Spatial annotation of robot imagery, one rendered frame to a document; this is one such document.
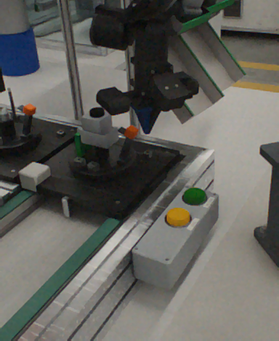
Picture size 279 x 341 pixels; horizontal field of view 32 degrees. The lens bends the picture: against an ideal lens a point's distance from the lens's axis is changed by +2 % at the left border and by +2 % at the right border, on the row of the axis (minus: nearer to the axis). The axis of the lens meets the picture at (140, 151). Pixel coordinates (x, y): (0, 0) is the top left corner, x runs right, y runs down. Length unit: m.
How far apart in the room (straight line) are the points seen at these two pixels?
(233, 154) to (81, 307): 0.66
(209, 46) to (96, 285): 0.79
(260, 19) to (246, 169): 3.88
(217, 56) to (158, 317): 0.74
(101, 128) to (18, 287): 0.32
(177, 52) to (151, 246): 0.57
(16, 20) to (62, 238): 1.08
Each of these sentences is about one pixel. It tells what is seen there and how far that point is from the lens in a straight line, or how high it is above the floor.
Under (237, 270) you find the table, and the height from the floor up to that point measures 0.86.
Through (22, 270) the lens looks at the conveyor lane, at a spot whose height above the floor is 0.92.
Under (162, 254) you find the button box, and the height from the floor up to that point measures 0.96.
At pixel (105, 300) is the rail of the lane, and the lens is 0.77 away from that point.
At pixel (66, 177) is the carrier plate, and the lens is 0.97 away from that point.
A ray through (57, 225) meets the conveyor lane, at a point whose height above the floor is 0.92.
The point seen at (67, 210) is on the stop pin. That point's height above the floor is 0.94.
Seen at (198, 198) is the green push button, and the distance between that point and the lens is 0.88.
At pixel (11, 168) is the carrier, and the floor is 0.97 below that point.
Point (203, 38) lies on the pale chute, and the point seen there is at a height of 1.10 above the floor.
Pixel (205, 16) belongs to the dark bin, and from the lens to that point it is 1.11.
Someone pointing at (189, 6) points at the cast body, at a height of 1.23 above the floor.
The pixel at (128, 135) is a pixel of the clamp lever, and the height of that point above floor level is 1.06.
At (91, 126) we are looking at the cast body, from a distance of 0.93.
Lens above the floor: 1.48
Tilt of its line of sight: 30 degrees down
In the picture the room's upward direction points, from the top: 4 degrees counter-clockwise
